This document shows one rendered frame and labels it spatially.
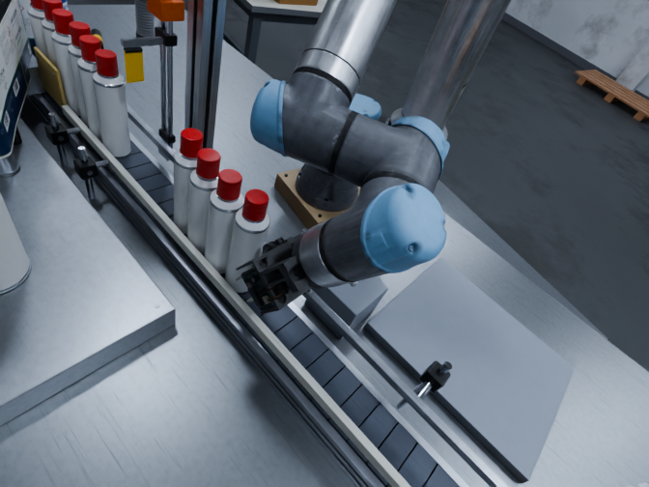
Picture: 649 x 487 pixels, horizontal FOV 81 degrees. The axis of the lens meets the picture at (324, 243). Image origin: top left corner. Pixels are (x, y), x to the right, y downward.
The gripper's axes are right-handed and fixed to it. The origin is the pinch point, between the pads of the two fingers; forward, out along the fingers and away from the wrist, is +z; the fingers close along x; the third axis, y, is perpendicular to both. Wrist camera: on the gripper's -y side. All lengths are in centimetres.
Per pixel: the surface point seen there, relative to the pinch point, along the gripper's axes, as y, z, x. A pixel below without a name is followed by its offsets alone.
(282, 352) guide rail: 4.7, -4.1, 10.9
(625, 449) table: -39, -24, 62
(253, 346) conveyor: 5.9, 1.3, 8.9
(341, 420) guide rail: 4.9, -10.3, 21.9
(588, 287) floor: -227, 40, 117
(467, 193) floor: -231, 89, 32
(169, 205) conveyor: 0.2, 17.5, -19.7
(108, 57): 0.8, 8.3, -44.8
